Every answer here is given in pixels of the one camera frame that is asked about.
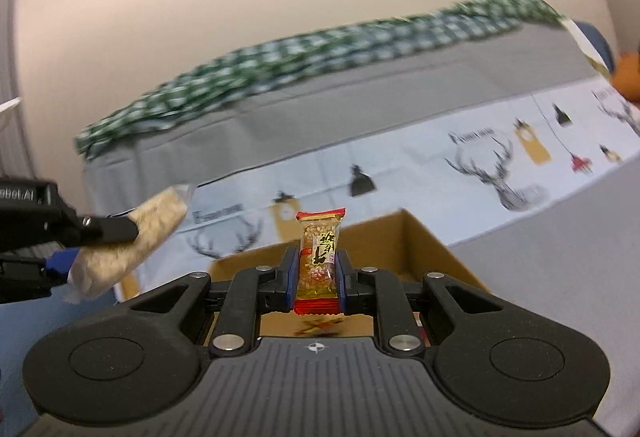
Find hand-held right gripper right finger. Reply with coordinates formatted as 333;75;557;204
336;249;506;357

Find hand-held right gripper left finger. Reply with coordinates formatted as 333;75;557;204
117;247;297;355

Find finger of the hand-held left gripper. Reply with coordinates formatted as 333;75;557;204
65;216;140;249
0;249;80;304

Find red-ended peanut candy packet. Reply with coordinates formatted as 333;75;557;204
293;208;347;317

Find pale oat bar packet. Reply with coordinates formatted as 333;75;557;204
65;184;194;306

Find brown cardboard box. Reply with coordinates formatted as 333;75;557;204
200;210;493;350

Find white flat object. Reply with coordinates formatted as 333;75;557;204
0;97;23;128

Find grey curtain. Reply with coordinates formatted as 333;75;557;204
0;0;28;178

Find green checked cloth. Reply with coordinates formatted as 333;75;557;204
74;0;571;163

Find orange soft object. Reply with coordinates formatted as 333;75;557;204
611;51;640;104

